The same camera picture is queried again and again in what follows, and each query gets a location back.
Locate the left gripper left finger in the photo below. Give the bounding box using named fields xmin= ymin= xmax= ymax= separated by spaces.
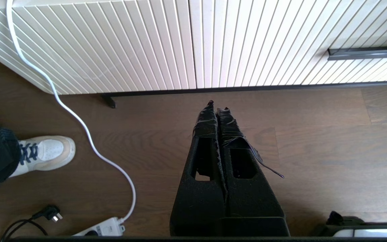
xmin=170 ymin=100 xmax=227 ymax=236

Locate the black plug with cable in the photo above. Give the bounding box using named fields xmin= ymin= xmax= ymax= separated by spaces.
xmin=0 ymin=204 xmax=63 ymax=241

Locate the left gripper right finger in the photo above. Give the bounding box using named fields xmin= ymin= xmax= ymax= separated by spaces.
xmin=217 ymin=108 xmax=285 ymax=217

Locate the thick white power cable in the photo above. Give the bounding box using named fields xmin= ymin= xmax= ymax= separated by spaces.
xmin=6 ymin=0 xmax=137 ymax=224

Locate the white power strip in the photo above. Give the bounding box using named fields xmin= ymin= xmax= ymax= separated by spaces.
xmin=73 ymin=217 xmax=126 ymax=237

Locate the cream fluted rounded-corner panel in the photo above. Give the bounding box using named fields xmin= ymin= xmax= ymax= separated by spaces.
xmin=0 ymin=0 xmax=197 ymax=94

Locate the white sneaker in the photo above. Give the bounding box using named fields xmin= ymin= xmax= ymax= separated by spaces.
xmin=9 ymin=135 xmax=76 ymax=178

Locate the cream fluted cabinet door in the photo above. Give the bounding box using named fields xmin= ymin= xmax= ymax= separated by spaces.
xmin=189 ymin=0 xmax=365 ymax=89

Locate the white ribbed cabinet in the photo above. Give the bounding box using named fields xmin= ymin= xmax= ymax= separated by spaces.
xmin=0 ymin=0 xmax=387 ymax=98

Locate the cream fluted drawer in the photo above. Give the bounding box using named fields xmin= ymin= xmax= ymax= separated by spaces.
xmin=328 ymin=0 xmax=387 ymax=61

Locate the dark robot base chassis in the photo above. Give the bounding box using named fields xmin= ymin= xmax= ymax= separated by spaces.
xmin=313 ymin=211 xmax=387 ymax=238

